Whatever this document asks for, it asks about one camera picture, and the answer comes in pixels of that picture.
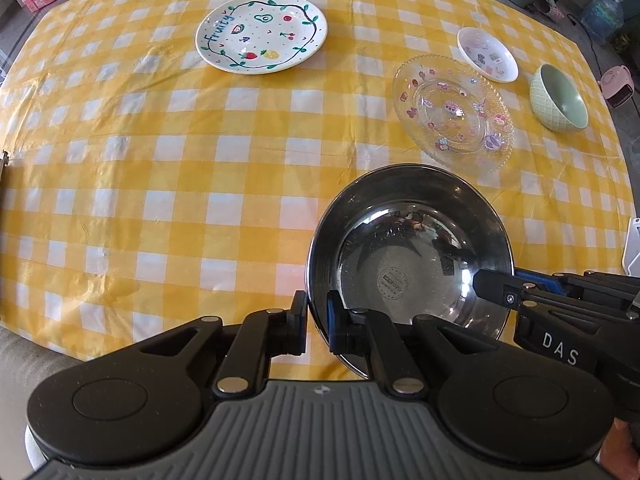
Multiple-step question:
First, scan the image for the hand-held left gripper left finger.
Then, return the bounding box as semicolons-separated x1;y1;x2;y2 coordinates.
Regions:
112;290;311;397

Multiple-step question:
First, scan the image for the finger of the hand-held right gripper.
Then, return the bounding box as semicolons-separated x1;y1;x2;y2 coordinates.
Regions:
515;269;640;307
471;269;627;322

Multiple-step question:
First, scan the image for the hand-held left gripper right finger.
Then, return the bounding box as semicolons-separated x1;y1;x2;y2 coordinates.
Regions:
326;290;531;397

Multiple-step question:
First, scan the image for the stainless steel bowl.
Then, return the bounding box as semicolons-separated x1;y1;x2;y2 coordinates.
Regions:
305;162;515;380

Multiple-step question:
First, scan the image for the green ceramic bowl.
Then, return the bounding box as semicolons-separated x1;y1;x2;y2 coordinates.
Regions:
530;63;589;133

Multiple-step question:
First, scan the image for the white fruit print plate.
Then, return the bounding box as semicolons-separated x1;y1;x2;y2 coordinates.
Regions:
195;0;328;75

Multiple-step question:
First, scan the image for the white plastic object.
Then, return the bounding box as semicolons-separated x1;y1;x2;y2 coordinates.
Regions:
622;217;640;276

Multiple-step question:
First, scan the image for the clear glass printed plate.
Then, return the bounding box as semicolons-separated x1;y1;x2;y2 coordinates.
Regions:
391;53;514;173

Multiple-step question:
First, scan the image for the pink small appliance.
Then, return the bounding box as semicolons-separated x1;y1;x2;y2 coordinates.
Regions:
599;64;636;108

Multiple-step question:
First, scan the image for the yellow checked tablecloth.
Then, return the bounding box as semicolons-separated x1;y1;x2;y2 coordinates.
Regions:
0;0;632;381

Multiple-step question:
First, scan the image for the small white printed dish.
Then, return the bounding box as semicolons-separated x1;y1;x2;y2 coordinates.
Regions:
457;27;519;82

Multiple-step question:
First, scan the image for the grey cushion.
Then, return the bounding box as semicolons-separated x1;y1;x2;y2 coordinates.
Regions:
0;325;101;476

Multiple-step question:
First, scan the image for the black cable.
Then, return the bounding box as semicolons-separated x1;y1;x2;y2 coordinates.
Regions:
567;10;601;81

